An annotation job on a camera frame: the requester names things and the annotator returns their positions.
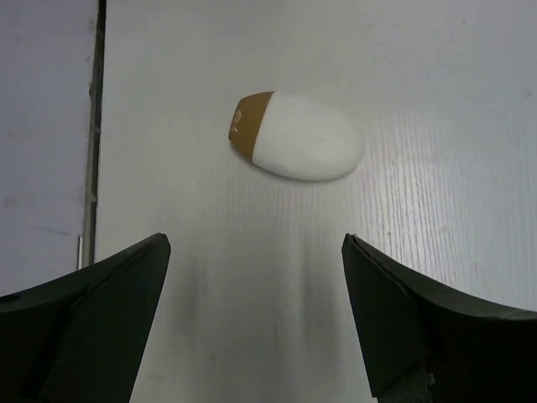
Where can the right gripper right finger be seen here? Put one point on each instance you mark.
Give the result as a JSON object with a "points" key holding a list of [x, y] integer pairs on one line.
{"points": [[423, 341]]}

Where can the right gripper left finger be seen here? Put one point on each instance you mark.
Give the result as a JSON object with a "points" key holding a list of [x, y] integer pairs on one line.
{"points": [[81, 337]]}

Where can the white egg-shaped gold-tip case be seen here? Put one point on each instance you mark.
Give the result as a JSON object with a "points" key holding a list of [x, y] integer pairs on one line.
{"points": [[295, 137]]}

